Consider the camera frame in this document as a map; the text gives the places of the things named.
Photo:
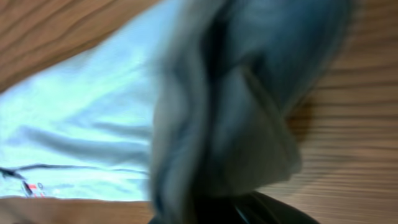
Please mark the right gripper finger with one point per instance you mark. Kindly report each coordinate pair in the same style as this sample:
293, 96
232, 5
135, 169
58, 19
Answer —
251, 208

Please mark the light blue printed t-shirt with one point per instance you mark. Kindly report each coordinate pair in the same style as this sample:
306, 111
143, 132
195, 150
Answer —
190, 97

